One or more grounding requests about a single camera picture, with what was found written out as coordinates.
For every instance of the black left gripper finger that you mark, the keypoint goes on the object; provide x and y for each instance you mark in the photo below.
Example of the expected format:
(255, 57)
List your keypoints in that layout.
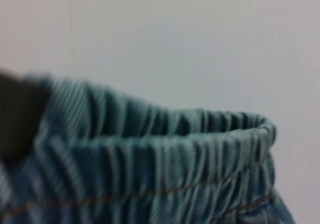
(20, 116)

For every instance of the blue denim shorts cartoon print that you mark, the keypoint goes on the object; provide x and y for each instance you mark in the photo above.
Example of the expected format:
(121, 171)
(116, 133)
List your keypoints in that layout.
(155, 164)

